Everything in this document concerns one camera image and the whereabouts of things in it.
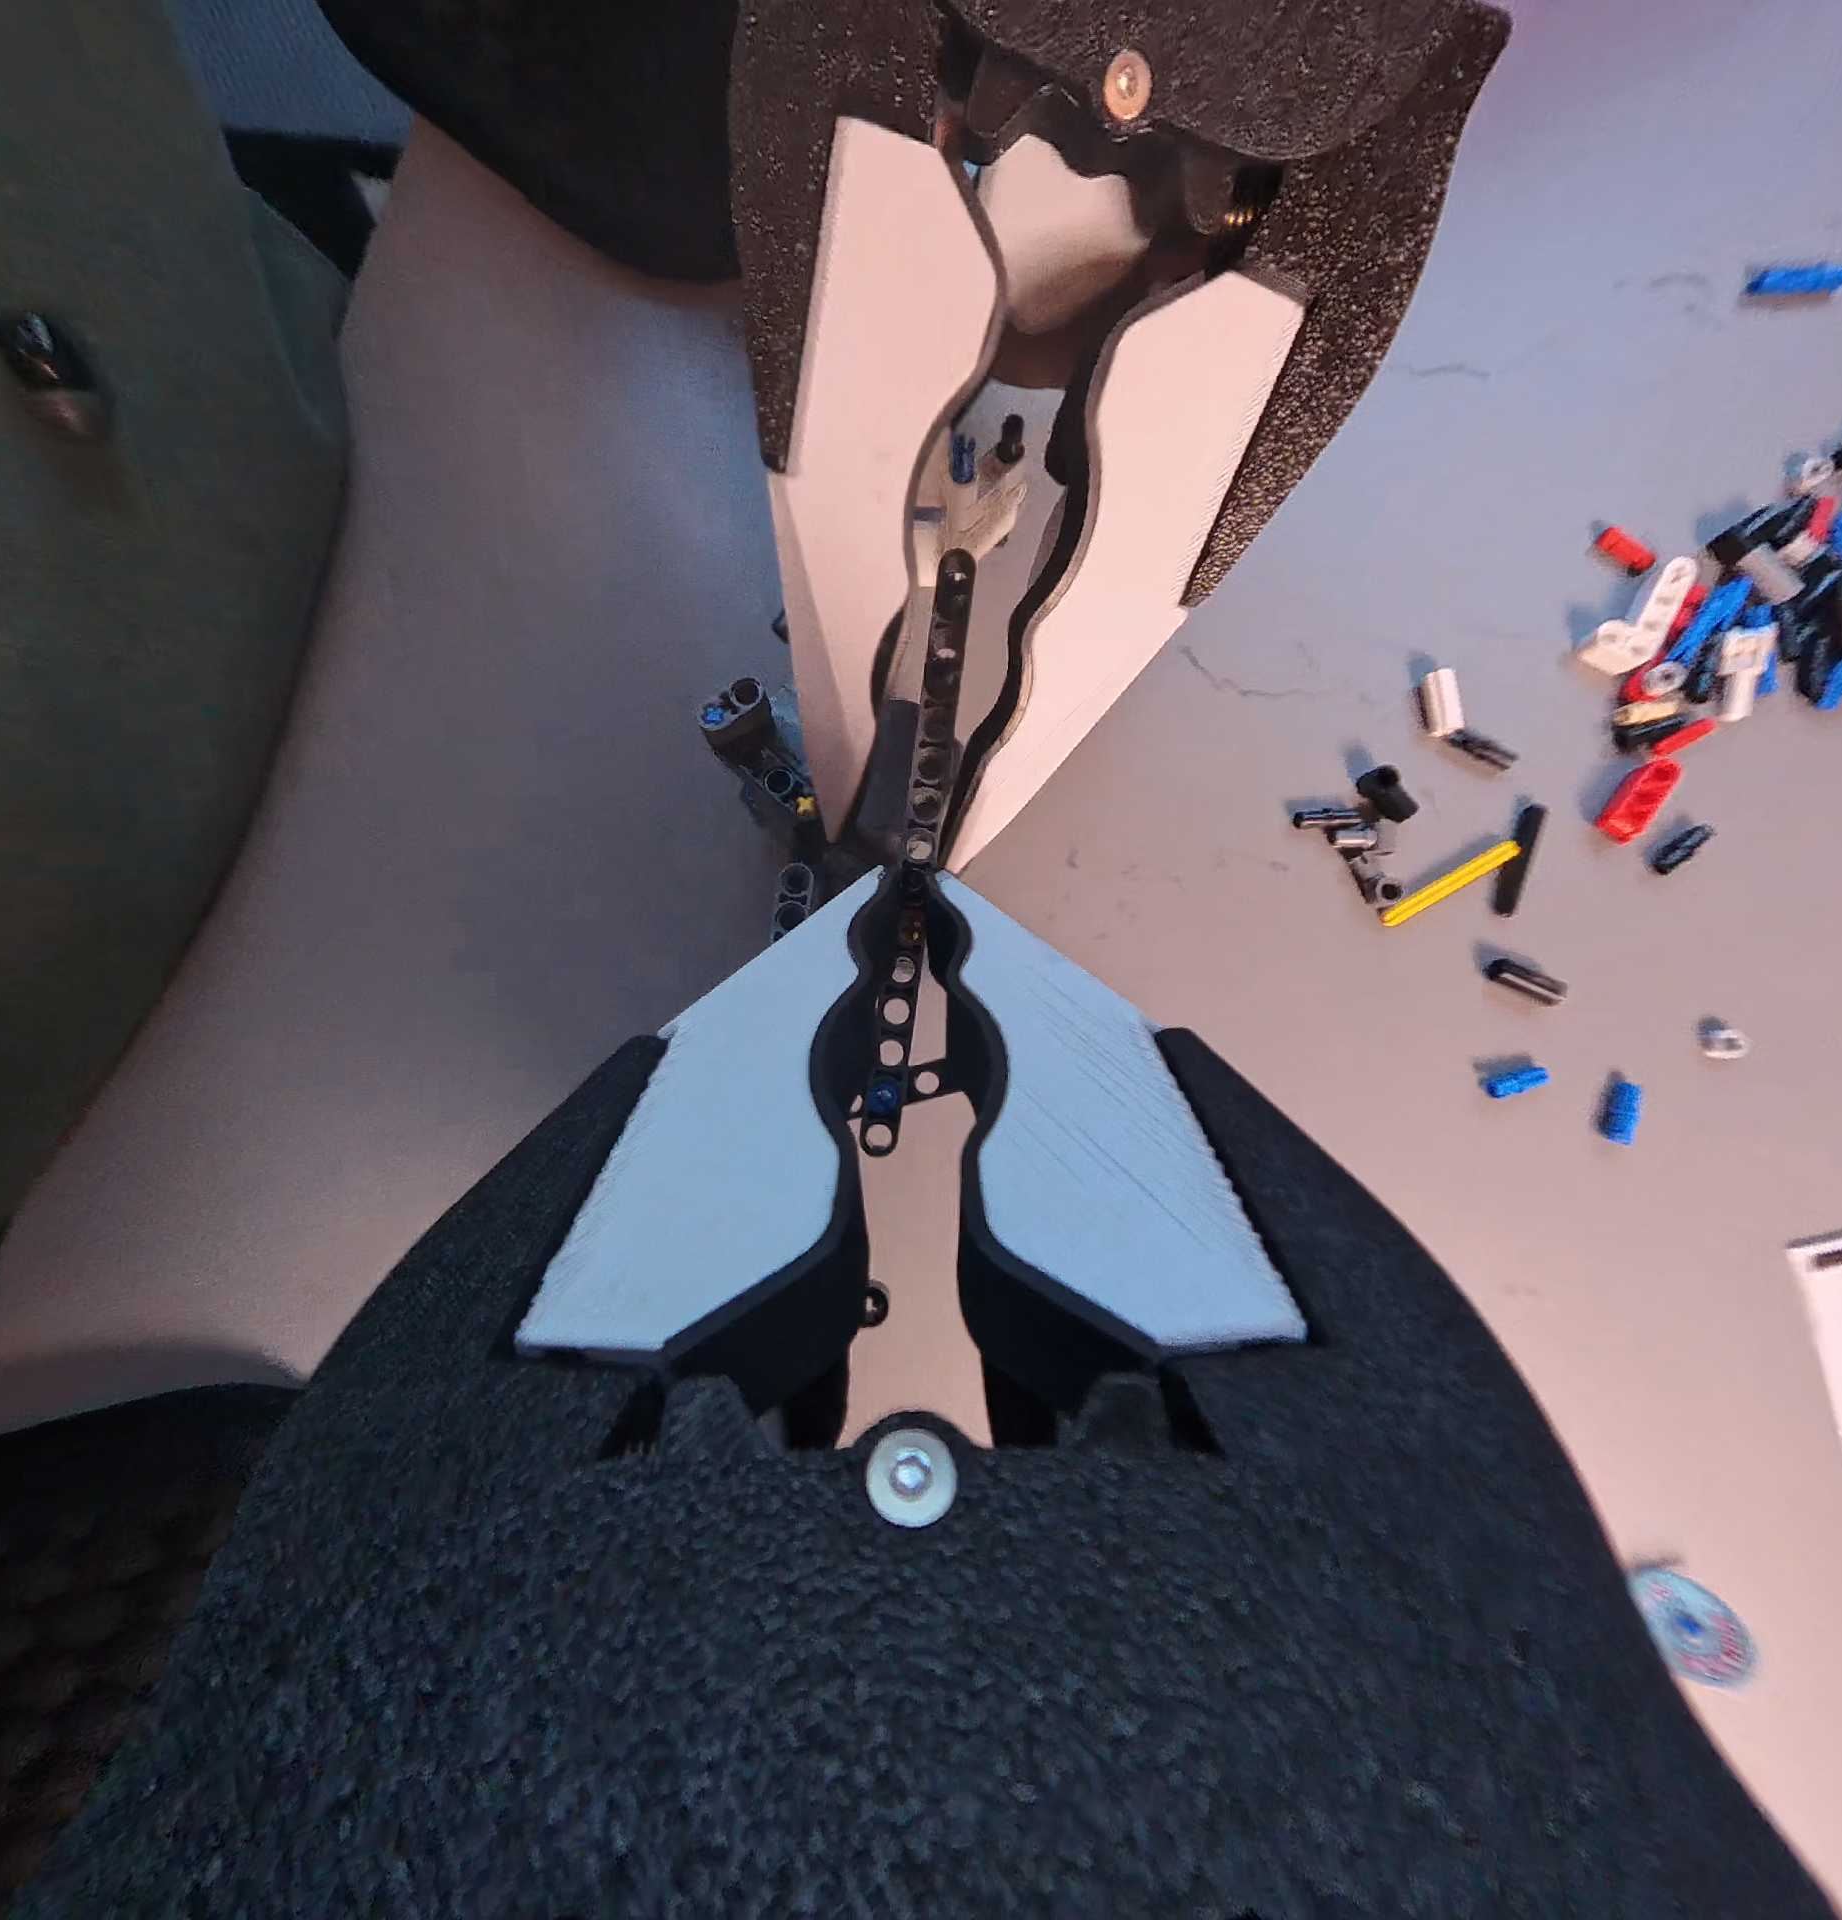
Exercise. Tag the black short connector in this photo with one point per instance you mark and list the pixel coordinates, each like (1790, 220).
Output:
(1384, 790)

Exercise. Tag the grey elbow connector with pin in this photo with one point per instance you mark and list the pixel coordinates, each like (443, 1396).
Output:
(1342, 824)

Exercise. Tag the black toy truck chassis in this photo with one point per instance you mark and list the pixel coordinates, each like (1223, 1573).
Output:
(781, 782)

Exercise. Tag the small grey axle connector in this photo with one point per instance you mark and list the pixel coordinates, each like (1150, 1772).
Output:
(1371, 878)

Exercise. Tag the grey desk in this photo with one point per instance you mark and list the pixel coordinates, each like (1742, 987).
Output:
(529, 749)

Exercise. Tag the black axle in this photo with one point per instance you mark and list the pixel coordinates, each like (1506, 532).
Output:
(1518, 860)

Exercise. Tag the long grey holed beam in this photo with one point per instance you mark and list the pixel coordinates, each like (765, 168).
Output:
(935, 722)

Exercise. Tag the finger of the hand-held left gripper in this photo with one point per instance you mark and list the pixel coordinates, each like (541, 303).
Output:
(1192, 450)
(862, 374)

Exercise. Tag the short blue connector pin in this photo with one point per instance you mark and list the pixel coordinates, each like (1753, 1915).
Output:
(1619, 1112)

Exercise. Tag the red short pin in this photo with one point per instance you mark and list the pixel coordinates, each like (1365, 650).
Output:
(1621, 548)

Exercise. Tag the white thick angled beam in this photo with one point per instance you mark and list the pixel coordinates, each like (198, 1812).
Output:
(1635, 621)

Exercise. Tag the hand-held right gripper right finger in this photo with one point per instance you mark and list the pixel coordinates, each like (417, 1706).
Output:
(1117, 1187)

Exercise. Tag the black double pin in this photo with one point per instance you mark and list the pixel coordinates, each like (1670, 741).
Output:
(1682, 848)

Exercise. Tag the long black pin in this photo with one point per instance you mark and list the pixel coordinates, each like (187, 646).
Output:
(1480, 745)

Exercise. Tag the blue round printed disc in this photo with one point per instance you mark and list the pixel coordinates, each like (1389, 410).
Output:
(1692, 1629)

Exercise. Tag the red short beam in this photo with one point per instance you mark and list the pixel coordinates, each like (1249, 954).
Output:
(1638, 798)

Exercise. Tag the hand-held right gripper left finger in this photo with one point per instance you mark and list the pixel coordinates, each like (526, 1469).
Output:
(695, 1200)

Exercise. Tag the light grey bush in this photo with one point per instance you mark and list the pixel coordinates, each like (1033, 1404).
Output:
(1724, 1038)

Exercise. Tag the pile of assorted small bricks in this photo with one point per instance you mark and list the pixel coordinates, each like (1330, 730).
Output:
(1777, 601)

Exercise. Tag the yellow axle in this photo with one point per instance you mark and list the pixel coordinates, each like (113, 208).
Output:
(1449, 888)

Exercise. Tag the black tube connector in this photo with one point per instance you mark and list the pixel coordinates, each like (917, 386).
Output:
(1525, 981)

